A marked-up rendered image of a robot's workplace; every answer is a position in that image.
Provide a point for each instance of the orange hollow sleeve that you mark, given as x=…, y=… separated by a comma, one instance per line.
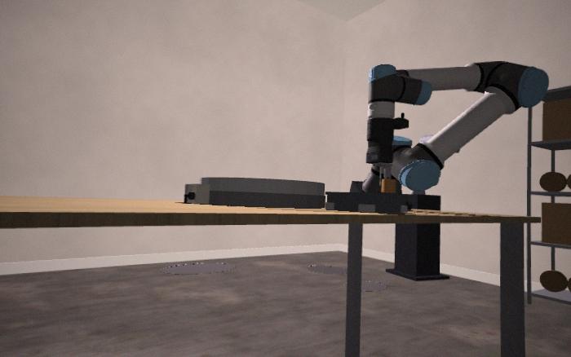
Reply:
x=389, y=185

